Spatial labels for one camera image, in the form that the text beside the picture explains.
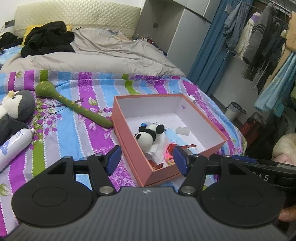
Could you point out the green plush massage stick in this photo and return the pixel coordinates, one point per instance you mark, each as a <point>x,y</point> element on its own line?
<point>47,89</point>

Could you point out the grey wardrobe cabinet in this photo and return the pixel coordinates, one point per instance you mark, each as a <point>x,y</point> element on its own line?
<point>177,27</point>

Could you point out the striped colourful bed sheet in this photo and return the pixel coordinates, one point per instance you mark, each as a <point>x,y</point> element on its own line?
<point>61,132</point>

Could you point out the red foil candy wrapper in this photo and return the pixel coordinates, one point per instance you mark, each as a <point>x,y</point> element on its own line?
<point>154,165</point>

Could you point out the clear plastic wrapper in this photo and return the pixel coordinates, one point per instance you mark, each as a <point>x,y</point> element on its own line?
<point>182,131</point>

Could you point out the yellow pillow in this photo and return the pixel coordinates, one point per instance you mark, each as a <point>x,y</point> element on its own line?
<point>30,27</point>

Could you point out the pink cardboard box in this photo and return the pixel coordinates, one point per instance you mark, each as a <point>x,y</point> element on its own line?
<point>184,125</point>

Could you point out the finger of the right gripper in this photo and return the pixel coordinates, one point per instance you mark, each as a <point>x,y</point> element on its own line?
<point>243,159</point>

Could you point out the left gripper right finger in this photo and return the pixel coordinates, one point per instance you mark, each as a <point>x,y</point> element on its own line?
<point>193,168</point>

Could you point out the person right hand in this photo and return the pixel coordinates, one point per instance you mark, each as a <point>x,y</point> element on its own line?
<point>288,214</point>

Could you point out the white spray bottle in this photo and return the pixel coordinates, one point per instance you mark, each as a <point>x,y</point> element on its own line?
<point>14,145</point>

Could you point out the hanging clothes rack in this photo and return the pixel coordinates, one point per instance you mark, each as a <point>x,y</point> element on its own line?
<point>264,38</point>

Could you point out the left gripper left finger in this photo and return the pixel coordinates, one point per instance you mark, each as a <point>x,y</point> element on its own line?
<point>101,167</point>

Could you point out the pink bird toy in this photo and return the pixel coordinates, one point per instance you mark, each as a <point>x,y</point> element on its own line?
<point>168,157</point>

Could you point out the blue curtain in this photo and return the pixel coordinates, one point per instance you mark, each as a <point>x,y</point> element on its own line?
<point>213,53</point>

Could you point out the small trash bin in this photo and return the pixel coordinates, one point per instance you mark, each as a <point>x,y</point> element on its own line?
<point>233,110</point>

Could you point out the black clothes pile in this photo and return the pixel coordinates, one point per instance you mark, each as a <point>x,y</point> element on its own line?
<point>49,38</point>

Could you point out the cream quilted headboard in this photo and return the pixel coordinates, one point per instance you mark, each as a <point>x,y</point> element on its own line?
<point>78,14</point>

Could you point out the grey duvet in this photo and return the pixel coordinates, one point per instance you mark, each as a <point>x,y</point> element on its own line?
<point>97,50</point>

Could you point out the blue face mask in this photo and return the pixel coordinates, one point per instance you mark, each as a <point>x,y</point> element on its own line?
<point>173,137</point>

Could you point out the small panda plush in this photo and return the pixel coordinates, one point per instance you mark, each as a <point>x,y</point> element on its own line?
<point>147,135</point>

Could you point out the white tissue paper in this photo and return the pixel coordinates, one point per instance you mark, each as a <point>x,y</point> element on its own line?
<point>158,148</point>

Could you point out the grey white penguin plush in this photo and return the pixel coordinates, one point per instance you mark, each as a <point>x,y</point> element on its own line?
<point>16,108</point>

